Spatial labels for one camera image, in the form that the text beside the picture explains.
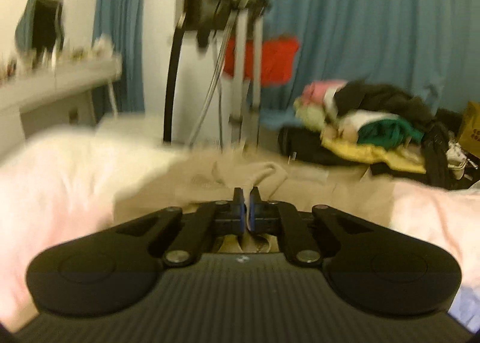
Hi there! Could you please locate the beige trench coat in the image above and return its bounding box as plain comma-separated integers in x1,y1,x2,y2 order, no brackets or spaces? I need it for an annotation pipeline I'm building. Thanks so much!
114,149,394,227

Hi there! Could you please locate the blue curtain right panel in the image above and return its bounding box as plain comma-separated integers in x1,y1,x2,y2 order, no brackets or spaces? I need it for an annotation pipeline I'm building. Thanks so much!
260,0,479,130

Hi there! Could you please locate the silver folding exercise bike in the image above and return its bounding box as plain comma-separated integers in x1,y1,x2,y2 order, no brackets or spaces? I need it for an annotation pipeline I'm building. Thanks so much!
163,0,270,146

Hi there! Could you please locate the pile of mixed clothes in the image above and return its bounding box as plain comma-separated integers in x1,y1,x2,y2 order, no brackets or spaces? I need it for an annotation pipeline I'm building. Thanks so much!
278,80,478,189

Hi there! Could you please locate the red fabric bag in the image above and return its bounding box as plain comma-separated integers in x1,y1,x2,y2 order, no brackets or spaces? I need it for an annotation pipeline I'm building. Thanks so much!
224,36,300,87

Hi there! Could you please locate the blue curtain panel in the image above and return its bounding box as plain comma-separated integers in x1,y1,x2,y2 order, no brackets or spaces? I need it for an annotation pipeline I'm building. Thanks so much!
260,0,479,130
93,0,145,112

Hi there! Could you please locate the brown cardboard box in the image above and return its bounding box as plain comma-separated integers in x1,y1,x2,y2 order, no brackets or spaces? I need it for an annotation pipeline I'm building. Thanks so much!
457,102,480,158

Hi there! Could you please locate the white desk shelf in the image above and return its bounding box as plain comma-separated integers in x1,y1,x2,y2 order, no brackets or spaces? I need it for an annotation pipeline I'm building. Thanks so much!
1,54,122,155

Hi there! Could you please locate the blue curtain left panel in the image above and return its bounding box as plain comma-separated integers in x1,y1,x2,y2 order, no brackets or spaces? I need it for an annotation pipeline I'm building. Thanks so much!
93,0,145,112

